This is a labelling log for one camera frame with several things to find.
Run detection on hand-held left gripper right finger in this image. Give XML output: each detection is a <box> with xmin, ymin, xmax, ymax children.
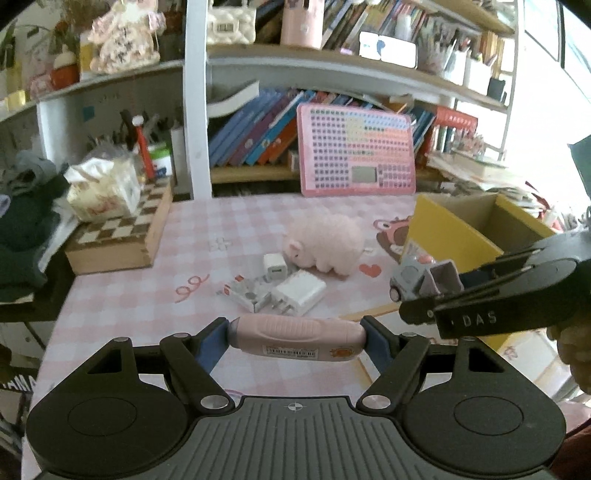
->
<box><xmin>355</xmin><ymin>316</ymin><xmax>506</xmax><ymax>414</ymax></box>

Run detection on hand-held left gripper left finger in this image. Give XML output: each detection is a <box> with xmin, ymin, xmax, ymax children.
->
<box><xmin>85</xmin><ymin>316</ymin><xmax>236</xmax><ymax>414</ymax></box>

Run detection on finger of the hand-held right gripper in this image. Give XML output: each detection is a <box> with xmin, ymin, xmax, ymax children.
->
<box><xmin>399</xmin><ymin>270</ymin><xmax>532</xmax><ymax>326</ymax></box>
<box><xmin>457</xmin><ymin>240</ymin><xmax>561</xmax><ymax>289</ymax></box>

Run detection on grey toy truck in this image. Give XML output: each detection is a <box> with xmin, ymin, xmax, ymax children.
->
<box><xmin>389</xmin><ymin>254</ymin><xmax>465</xmax><ymax>303</ymax></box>

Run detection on yellow cardboard box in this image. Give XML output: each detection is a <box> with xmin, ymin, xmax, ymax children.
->
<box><xmin>399</xmin><ymin>193</ymin><xmax>573</xmax><ymax>402</ymax></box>

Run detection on pink handheld device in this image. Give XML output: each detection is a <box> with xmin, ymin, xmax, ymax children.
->
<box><xmin>229</xmin><ymin>315</ymin><xmax>368</xmax><ymax>363</ymax></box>

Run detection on small white charger cube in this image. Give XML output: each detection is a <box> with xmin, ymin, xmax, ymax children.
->
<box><xmin>263</xmin><ymin>253</ymin><xmax>288</xmax><ymax>282</ymax></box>

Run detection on pink plush pig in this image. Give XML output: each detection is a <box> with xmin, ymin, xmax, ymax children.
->
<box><xmin>283</xmin><ymin>213</ymin><xmax>365</xmax><ymax>280</ymax></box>

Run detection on person's right hand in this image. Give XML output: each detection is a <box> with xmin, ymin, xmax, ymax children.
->
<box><xmin>547</xmin><ymin>318</ymin><xmax>591</xmax><ymax>395</ymax></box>

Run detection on white multi-plug adapter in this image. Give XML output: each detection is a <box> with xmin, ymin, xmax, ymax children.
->
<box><xmin>219</xmin><ymin>274</ymin><xmax>273</xmax><ymax>312</ymax></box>

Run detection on pink checked printed tablecloth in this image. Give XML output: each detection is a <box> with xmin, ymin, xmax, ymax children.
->
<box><xmin>34</xmin><ymin>191</ymin><xmax>573</xmax><ymax>416</ymax></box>

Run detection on large white charger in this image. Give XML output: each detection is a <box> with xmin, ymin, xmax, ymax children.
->
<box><xmin>271</xmin><ymin>270</ymin><xmax>328</xmax><ymax>317</ymax></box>

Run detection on stack of papers and books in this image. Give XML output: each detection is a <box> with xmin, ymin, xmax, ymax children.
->
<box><xmin>427</xmin><ymin>150</ymin><xmax>536</xmax><ymax>192</ymax></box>

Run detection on wooden chessboard box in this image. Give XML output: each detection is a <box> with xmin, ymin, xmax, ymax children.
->
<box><xmin>65</xmin><ymin>178</ymin><xmax>174</xmax><ymax>275</ymax></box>

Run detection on red books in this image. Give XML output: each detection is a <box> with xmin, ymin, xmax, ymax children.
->
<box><xmin>434</xmin><ymin>106</ymin><xmax>478</xmax><ymax>153</ymax></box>

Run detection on pink learning tablet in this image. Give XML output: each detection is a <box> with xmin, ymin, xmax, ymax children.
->
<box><xmin>297</xmin><ymin>103</ymin><xmax>417</xmax><ymax>197</ymax></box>

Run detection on green and white jar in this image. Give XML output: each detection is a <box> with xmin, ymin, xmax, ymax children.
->
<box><xmin>148</xmin><ymin>143</ymin><xmax>174</xmax><ymax>178</ymax></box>

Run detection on floral tissue pack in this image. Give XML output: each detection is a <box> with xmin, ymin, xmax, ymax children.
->
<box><xmin>64</xmin><ymin>157</ymin><xmax>141</xmax><ymax>222</ymax></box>

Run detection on red and white pen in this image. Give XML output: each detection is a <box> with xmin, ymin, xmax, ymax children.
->
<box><xmin>133</xmin><ymin>115</ymin><xmax>156</xmax><ymax>181</ymax></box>

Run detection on row of children's books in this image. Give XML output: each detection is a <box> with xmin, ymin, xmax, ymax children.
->
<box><xmin>208</xmin><ymin>90</ymin><xmax>437</xmax><ymax>167</ymax></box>

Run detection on pile of dark clothes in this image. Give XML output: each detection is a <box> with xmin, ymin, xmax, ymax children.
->
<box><xmin>0</xmin><ymin>152</ymin><xmax>70</xmax><ymax>301</ymax></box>

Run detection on white shelf unit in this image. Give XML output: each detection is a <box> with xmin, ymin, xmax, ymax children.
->
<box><xmin>0</xmin><ymin>0</ymin><xmax>520</xmax><ymax>199</ymax></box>

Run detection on white framed display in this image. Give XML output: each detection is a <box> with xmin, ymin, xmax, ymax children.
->
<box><xmin>359</xmin><ymin>31</ymin><xmax>416</xmax><ymax>68</ymax></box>

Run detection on pink tumbler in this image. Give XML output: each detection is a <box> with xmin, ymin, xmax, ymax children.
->
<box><xmin>281</xmin><ymin>0</ymin><xmax>324</xmax><ymax>49</ymax></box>

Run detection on red toy cupcake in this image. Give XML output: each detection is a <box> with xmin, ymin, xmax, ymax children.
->
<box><xmin>51</xmin><ymin>51</ymin><xmax>80</xmax><ymax>89</ymax></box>

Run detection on pink plush doll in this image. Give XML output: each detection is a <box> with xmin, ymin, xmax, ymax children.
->
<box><xmin>88</xmin><ymin>0</ymin><xmax>160</xmax><ymax>75</ymax></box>

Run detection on cream quilted purse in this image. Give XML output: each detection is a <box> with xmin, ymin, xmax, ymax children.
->
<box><xmin>206</xmin><ymin>4</ymin><xmax>257</xmax><ymax>44</ymax></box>

